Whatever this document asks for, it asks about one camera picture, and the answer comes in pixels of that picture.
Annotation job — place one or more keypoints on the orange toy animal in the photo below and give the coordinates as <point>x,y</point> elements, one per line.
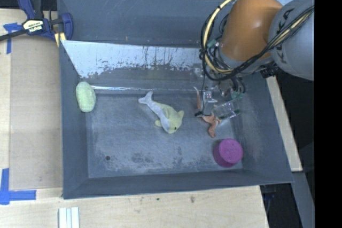
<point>211,120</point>

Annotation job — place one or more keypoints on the pale green oval sponge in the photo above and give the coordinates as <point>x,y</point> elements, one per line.
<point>85,96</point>

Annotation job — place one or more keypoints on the purple plastic cup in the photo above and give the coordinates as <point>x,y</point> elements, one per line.
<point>229,152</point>

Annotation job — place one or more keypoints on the grey metal bin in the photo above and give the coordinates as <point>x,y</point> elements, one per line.
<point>139,146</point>

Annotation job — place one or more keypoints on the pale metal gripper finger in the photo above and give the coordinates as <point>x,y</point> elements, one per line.
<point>209,97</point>
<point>226,110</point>

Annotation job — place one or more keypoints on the yellow and grey toy dolphin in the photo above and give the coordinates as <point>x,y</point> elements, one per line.
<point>167,114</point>

